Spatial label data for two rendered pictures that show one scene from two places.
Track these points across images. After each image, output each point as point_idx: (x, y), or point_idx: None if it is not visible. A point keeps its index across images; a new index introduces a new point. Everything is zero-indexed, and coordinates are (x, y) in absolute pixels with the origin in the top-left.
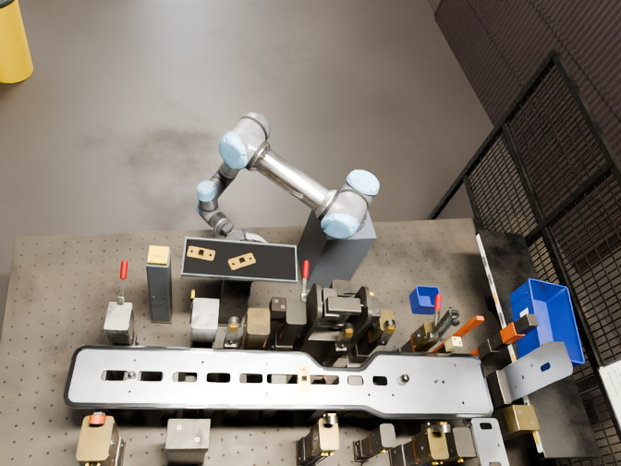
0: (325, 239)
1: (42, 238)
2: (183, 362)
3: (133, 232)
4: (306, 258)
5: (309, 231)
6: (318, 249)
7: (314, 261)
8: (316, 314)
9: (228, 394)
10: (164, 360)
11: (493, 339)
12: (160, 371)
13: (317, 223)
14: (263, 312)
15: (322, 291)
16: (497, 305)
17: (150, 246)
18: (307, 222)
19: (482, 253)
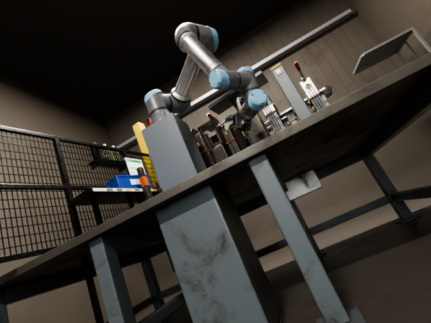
0: (187, 125)
1: None
2: (283, 115)
3: (349, 94)
4: (199, 163)
5: (187, 142)
6: (192, 139)
7: (198, 150)
8: (218, 121)
9: (268, 129)
10: (290, 109)
11: (149, 191)
12: (293, 110)
13: (183, 126)
14: None
15: (210, 123)
16: (131, 190)
17: (279, 63)
18: (183, 139)
19: (105, 189)
